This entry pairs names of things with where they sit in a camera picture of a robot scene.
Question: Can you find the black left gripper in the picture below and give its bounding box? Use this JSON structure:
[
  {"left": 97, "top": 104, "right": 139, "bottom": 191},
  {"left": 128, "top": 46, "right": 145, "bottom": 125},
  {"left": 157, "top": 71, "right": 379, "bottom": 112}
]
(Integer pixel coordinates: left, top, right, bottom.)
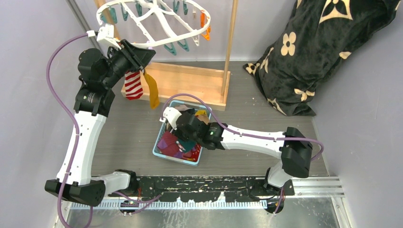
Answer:
[{"left": 101, "top": 39, "right": 154, "bottom": 88}]

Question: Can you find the red white striped santa sock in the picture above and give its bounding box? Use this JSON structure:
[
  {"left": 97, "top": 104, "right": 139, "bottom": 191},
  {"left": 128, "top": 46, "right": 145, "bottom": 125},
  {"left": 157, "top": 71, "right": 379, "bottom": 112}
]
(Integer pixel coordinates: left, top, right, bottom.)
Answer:
[{"left": 124, "top": 72, "right": 143, "bottom": 100}]

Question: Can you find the white plastic sock hanger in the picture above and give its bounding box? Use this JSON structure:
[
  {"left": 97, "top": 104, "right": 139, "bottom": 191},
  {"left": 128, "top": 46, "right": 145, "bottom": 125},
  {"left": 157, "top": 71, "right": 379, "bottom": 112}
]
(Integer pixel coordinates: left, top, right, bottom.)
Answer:
[{"left": 88, "top": 0, "right": 211, "bottom": 54}]

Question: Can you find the mustard yellow sock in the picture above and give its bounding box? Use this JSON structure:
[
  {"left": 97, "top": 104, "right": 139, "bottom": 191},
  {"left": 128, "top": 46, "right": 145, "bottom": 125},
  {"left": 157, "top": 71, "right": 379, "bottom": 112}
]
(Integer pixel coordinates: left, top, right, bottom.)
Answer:
[{"left": 144, "top": 71, "right": 160, "bottom": 109}]

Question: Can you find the tan brown sock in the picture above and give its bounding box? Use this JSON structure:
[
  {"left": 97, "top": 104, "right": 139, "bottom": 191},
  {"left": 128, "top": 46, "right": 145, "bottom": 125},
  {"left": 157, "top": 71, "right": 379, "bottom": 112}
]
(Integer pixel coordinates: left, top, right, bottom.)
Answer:
[{"left": 196, "top": 114, "right": 210, "bottom": 124}]

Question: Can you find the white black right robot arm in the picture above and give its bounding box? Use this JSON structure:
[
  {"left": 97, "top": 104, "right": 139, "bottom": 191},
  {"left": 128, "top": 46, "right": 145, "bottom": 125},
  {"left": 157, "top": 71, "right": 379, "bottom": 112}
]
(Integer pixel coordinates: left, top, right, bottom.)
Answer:
[{"left": 169, "top": 113, "right": 313, "bottom": 195}]

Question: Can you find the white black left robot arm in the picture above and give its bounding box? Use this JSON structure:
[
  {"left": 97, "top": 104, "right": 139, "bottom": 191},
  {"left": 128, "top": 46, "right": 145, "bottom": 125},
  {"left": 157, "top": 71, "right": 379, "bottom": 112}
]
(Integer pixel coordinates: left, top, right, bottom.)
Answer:
[{"left": 44, "top": 40, "right": 156, "bottom": 207}]

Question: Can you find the wooden hanger stand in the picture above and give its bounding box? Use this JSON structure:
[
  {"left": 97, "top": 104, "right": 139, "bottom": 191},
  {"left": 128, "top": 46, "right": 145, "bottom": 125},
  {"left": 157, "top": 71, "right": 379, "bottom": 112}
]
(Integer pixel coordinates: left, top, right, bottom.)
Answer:
[{"left": 94, "top": 0, "right": 239, "bottom": 111}]

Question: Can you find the light blue sock basket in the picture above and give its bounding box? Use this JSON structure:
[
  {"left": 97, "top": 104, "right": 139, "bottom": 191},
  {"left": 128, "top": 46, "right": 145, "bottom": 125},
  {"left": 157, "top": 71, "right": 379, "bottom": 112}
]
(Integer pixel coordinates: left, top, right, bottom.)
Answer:
[{"left": 152, "top": 100, "right": 211, "bottom": 166}]

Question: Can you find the maroon purple sock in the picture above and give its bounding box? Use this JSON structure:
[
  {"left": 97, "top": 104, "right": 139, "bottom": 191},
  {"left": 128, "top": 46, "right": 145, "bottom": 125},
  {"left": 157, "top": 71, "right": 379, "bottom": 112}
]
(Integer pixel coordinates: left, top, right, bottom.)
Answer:
[{"left": 157, "top": 131, "right": 185, "bottom": 159}]

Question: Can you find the black floral plush blanket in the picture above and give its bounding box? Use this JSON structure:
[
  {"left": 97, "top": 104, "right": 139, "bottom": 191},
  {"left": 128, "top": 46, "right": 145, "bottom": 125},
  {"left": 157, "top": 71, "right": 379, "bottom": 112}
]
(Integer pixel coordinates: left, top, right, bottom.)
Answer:
[{"left": 243, "top": 0, "right": 400, "bottom": 116}]

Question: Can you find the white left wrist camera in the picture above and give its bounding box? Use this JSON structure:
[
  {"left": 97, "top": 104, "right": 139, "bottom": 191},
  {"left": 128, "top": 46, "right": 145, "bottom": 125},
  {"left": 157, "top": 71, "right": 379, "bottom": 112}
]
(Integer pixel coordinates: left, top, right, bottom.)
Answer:
[{"left": 96, "top": 23, "right": 122, "bottom": 50}]

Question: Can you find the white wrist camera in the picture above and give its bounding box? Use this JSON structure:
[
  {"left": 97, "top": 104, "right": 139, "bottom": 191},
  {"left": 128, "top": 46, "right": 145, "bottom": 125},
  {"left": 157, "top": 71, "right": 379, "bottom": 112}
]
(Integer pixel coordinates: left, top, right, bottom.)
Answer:
[
  {"left": 159, "top": 107, "right": 182, "bottom": 130},
  {"left": 96, "top": 23, "right": 122, "bottom": 50}
]

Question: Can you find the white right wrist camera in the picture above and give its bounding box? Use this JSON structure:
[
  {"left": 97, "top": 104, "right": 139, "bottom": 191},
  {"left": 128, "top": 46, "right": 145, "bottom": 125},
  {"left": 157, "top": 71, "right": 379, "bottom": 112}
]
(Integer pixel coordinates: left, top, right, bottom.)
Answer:
[{"left": 159, "top": 107, "right": 182, "bottom": 130}]

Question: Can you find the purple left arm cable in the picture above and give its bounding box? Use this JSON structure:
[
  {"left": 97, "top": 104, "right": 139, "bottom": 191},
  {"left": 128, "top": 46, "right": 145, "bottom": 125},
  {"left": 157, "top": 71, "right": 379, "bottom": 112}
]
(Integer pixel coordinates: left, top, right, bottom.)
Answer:
[{"left": 46, "top": 31, "right": 100, "bottom": 228}]

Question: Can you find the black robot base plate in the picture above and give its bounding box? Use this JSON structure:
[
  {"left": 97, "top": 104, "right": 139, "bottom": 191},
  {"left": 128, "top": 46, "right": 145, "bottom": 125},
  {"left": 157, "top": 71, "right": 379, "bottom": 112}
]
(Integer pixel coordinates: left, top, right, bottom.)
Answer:
[{"left": 112, "top": 176, "right": 295, "bottom": 213}]

